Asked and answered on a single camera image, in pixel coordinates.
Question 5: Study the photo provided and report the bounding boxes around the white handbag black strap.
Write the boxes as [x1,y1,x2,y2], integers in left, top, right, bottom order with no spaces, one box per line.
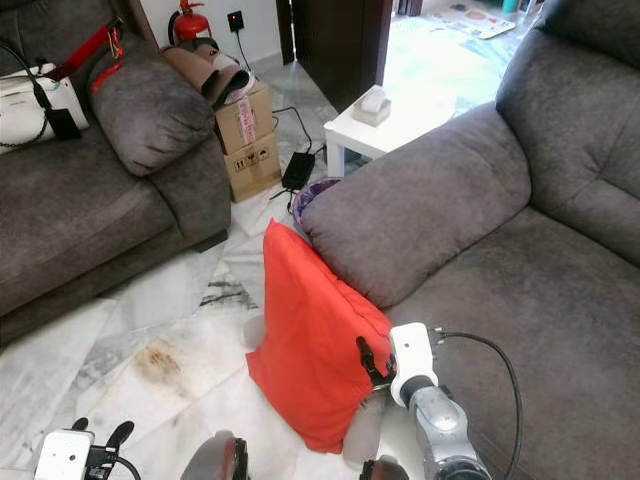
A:
[0,38,89,151]

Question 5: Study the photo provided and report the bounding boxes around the thin black adapter cable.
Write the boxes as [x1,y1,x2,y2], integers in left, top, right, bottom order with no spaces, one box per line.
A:
[272,105,316,156]

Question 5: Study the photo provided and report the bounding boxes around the red strap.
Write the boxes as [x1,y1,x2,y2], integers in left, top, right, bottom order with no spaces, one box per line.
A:
[50,22,126,91]

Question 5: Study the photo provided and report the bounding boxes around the white side table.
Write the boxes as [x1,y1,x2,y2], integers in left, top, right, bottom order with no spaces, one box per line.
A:
[325,85,461,179]

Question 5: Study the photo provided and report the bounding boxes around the beige tissue box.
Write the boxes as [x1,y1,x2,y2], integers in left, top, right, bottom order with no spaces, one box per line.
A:
[351,85,393,126]

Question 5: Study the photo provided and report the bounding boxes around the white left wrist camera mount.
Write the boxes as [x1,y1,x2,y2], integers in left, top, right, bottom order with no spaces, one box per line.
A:
[35,430,96,480]

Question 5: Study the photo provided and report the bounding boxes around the grey fabric sofa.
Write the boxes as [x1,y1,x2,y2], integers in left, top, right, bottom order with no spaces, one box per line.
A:
[0,0,233,346]
[300,0,640,480]

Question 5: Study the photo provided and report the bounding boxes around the robot left leg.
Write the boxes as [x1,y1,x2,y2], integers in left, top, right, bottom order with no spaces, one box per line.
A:
[180,430,251,480]

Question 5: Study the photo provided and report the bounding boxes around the colourful play mat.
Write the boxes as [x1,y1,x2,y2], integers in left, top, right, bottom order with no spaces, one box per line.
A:
[425,5,516,39]

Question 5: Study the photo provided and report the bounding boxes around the robot right leg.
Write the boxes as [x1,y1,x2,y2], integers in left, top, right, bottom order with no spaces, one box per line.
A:
[360,455,411,480]

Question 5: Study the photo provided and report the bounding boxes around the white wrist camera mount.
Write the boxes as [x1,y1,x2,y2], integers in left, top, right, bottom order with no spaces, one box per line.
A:
[390,322,439,406]
[35,430,96,480]

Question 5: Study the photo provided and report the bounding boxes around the tan rolled mat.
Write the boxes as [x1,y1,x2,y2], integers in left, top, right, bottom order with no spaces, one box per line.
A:
[163,42,253,106]

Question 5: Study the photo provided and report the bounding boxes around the cardboard box black symbols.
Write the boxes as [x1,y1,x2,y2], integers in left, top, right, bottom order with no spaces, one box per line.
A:
[225,132,283,203]

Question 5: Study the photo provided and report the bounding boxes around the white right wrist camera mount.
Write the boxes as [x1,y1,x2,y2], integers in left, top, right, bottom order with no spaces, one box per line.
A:
[390,322,439,406]

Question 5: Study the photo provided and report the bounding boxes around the red fire extinguisher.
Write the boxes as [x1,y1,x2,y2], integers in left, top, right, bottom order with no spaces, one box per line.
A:
[168,0,211,46]

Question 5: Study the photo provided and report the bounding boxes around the cardboard box pink label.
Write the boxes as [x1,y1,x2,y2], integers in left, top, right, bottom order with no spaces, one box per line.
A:
[215,80,274,153]

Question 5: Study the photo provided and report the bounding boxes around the purple waste bin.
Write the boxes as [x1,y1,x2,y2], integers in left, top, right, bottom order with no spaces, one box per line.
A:
[292,177,346,241]

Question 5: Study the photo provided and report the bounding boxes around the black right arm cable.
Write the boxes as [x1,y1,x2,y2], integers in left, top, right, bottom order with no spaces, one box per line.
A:
[435,328,521,480]

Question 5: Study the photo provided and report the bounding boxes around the red pillow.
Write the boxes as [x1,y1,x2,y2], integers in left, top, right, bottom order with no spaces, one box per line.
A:
[246,220,396,454]

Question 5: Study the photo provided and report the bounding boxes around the dark wooden door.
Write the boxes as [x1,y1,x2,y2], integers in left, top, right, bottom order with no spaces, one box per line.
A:
[290,0,394,111]

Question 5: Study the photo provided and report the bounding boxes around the black power adapter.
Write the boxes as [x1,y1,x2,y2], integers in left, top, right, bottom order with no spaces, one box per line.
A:
[281,151,316,192]

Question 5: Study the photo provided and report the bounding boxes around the robot leg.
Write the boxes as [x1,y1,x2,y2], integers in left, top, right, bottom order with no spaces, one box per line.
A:
[360,455,411,480]
[180,430,251,480]

